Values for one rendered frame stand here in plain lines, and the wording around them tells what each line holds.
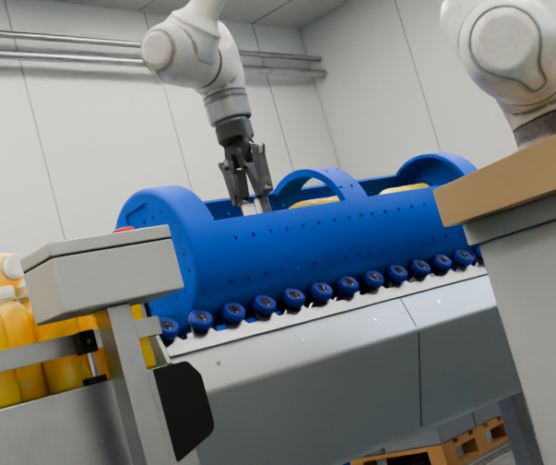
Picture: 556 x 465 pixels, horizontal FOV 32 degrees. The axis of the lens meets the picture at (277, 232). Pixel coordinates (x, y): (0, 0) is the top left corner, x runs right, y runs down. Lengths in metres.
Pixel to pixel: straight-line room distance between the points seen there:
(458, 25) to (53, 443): 0.89
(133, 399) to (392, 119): 6.45
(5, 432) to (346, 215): 0.87
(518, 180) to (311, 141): 6.28
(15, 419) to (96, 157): 4.89
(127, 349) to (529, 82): 0.74
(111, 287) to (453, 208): 0.62
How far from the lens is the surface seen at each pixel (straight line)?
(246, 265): 1.79
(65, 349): 1.48
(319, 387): 1.85
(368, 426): 1.97
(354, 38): 7.96
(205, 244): 1.73
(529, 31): 1.54
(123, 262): 1.40
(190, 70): 1.82
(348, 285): 1.96
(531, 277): 1.71
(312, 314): 1.88
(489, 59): 1.54
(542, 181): 1.60
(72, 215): 5.98
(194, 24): 1.83
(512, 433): 2.55
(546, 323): 1.71
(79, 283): 1.36
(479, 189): 1.65
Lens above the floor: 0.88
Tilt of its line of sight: 7 degrees up
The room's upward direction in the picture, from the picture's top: 16 degrees counter-clockwise
